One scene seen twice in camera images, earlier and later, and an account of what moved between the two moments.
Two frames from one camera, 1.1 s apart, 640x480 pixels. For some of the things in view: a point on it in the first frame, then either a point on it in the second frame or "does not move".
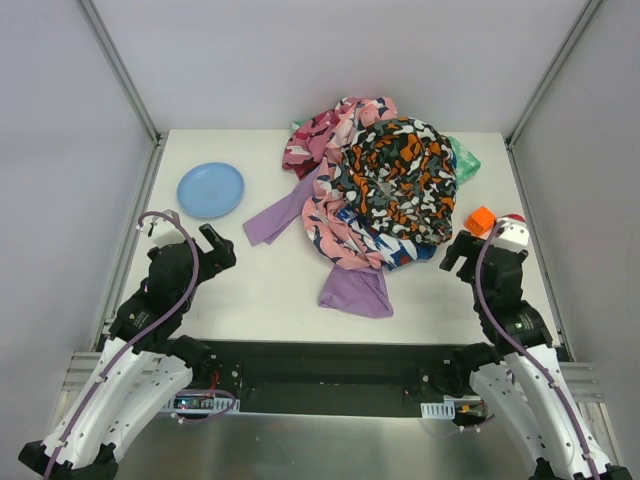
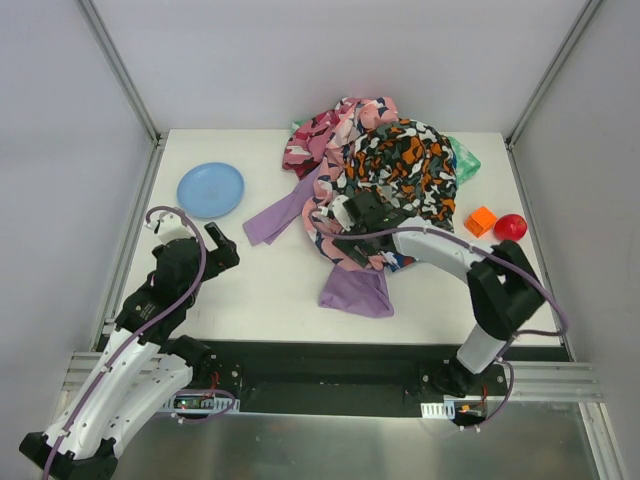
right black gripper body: (470, 257) → (357, 248)
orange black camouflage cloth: (399, 176) does not move
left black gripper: (204, 258) does not move
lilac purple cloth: (360, 291) does not move
